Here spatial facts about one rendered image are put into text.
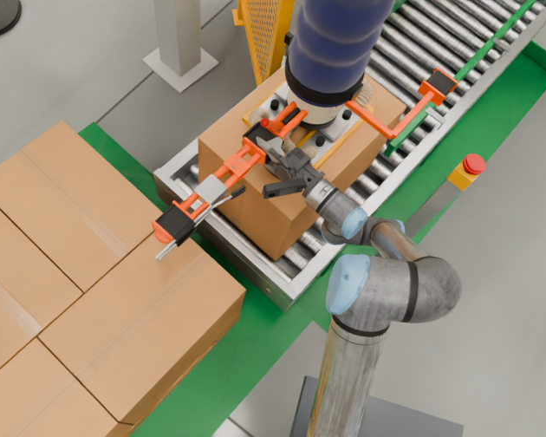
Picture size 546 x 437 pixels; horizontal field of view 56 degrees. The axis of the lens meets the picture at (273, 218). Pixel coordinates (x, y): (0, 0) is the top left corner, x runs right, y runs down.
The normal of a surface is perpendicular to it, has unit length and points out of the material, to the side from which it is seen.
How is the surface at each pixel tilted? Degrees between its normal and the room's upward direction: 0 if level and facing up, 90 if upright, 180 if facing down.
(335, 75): 76
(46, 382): 0
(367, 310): 54
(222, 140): 0
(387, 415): 0
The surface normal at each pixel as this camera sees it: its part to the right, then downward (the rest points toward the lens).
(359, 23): 0.05, 0.80
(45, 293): 0.12, -0.39
